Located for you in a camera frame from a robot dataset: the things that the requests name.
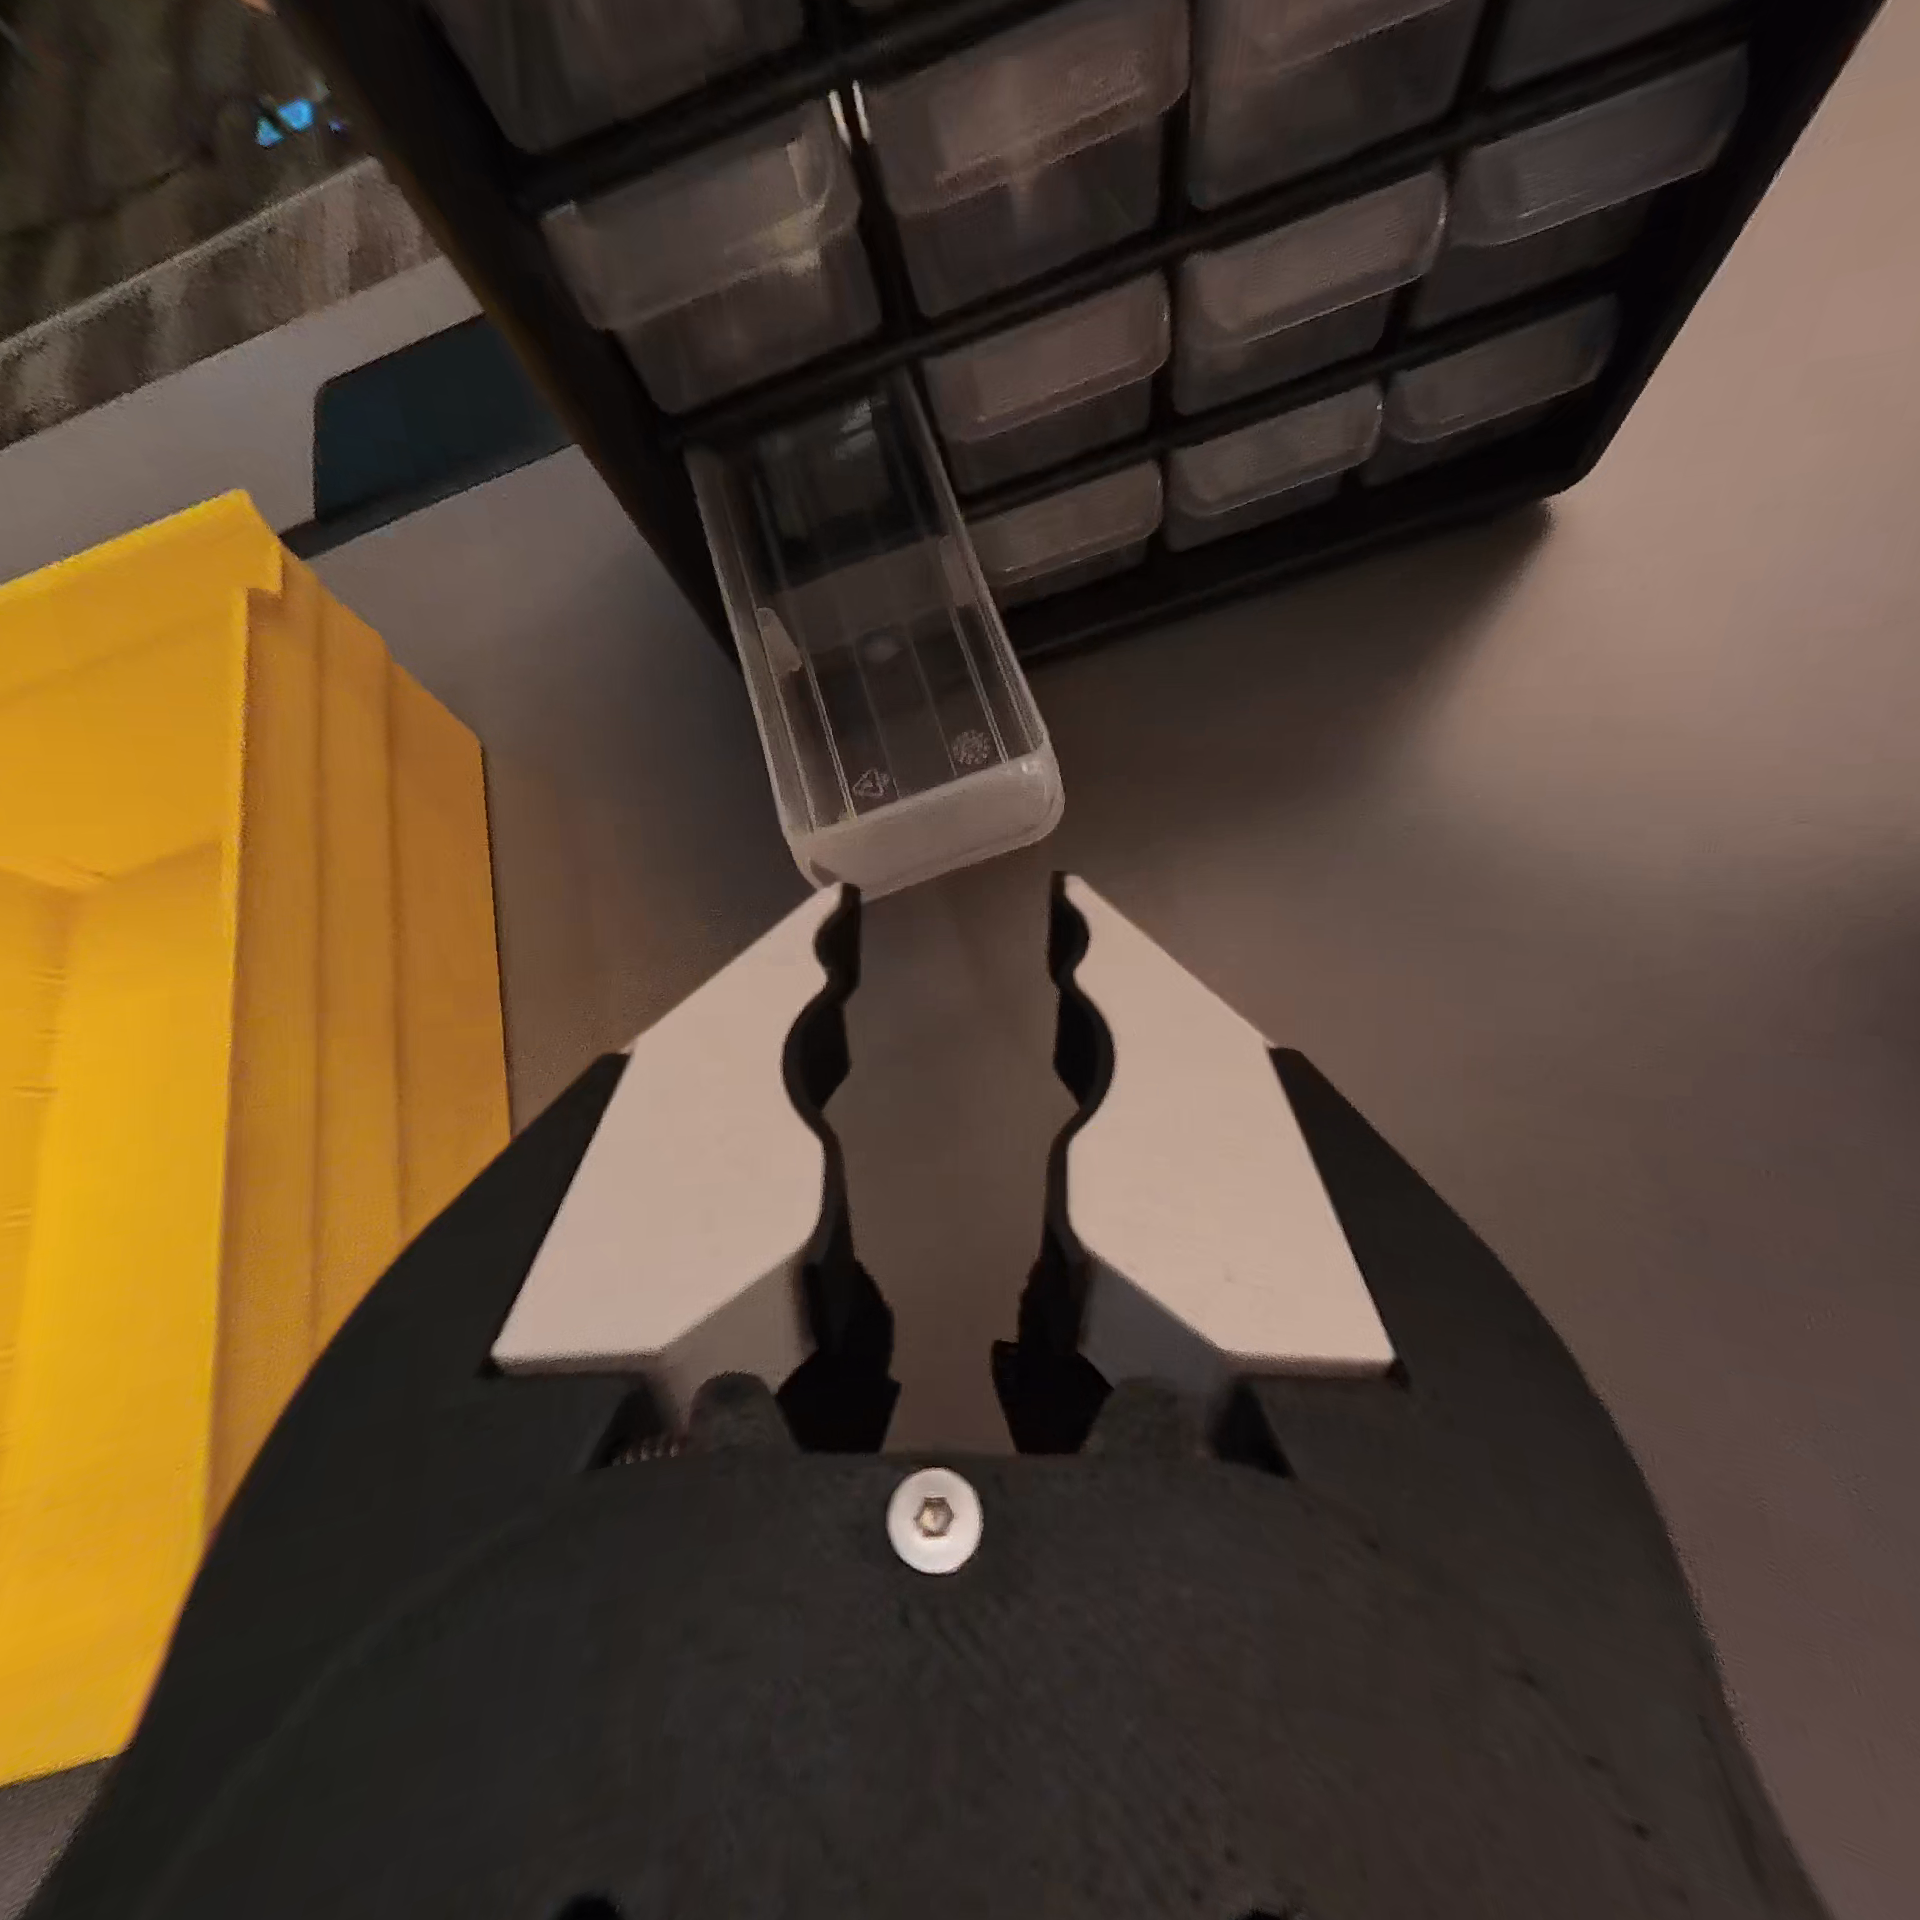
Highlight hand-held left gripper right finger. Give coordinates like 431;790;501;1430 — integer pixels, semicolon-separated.
991;871;1410;1449

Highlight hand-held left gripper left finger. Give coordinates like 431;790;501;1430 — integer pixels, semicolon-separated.
487;882;900;1449

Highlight clear plastic drawer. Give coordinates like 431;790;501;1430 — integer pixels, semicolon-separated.
686;391;1069;900

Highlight yellow plastic bin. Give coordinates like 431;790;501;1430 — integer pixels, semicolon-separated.
0;493;512;1787

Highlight black drawer cabinet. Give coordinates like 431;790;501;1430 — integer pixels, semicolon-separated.
279;0;1890;664

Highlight set of clear cabinet drawers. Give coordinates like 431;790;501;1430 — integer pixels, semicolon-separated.
429;0;1756;594

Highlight dark blue rectangular pad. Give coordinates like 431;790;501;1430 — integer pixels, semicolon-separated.
315;316;579;530

